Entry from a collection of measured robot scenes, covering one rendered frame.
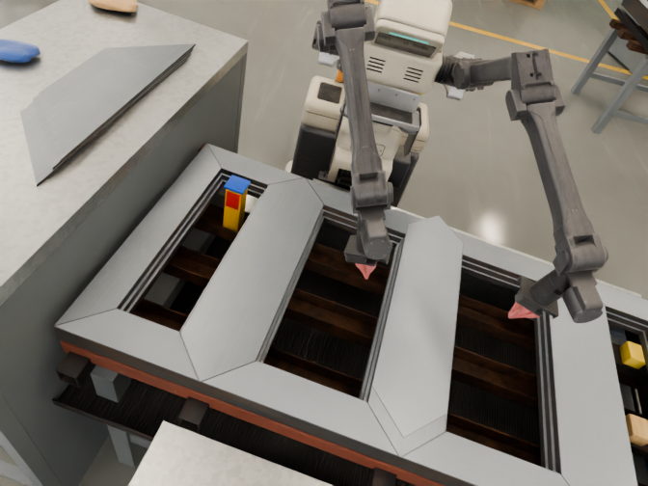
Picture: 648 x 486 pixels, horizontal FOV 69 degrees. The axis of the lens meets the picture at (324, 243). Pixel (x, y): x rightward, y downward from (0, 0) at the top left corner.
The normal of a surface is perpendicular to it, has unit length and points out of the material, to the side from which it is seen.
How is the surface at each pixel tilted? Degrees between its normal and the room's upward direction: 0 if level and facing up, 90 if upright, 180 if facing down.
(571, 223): 28
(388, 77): 98
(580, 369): 0
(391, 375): 0
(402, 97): 90
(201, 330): 0
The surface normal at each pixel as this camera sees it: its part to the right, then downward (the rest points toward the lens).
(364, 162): 0.00, -0.08
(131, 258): 0.21, -0.66
